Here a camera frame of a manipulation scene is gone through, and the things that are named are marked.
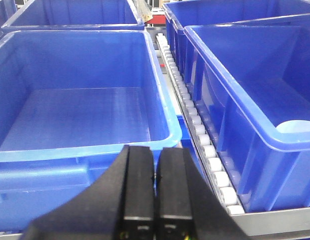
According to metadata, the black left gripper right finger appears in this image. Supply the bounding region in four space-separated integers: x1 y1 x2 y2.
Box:
156 148 249 240

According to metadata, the pale blue plate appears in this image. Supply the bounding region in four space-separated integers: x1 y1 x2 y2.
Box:
276 119 310 134

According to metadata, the far right blue bin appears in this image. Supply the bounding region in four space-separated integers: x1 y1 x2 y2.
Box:
163 0 310 74

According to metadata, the middle blue plastic bin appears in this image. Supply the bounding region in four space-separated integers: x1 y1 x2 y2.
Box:
0 30 182 233

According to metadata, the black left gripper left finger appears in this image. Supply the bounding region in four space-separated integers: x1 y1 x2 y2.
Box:
20 145 155 240

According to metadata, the white roller conveyor track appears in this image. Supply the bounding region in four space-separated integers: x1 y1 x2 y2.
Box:
156 33 245 216

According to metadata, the blue plastic bin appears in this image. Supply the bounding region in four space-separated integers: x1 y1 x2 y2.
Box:
184 24 310 212
0 30 182 233

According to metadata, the far left blue bin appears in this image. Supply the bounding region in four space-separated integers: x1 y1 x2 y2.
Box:
2 0 144 33

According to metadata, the right blue plastic bin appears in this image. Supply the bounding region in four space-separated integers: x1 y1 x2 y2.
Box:
184 24 310 212

